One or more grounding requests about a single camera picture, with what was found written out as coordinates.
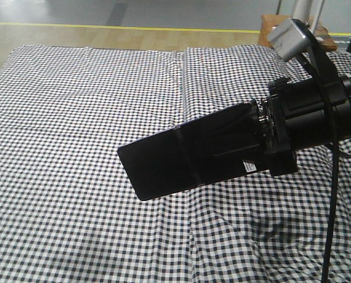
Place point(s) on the black white checkered bedsheet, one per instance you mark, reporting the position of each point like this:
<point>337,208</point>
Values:
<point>68,211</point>

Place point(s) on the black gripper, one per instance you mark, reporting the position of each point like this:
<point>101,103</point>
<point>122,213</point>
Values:
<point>296,119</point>

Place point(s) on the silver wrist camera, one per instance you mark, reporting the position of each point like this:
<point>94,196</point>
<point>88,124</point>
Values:
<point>286,41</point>

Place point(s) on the black smartphone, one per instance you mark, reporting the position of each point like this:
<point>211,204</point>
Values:
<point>169,162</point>

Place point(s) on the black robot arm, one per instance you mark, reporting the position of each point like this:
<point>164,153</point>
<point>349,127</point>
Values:
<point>292,117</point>

